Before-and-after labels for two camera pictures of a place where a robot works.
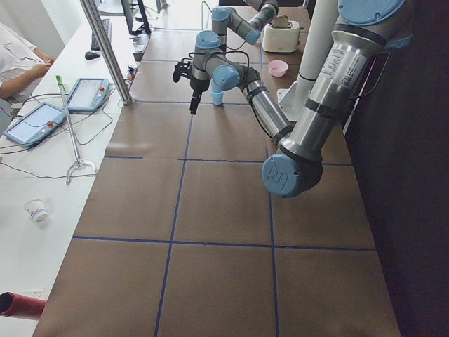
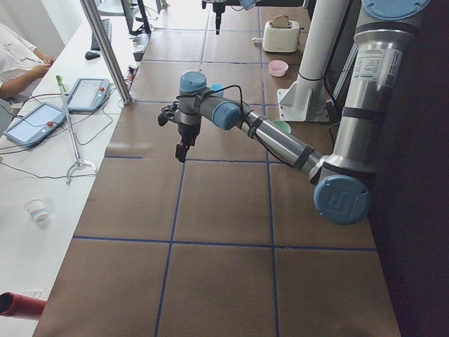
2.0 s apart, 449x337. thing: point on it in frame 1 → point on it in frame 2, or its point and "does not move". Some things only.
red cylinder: x=13 y=304 does not move
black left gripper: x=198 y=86 → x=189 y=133
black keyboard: x=106 y=24 does not move
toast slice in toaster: x=280 y=22 does not move
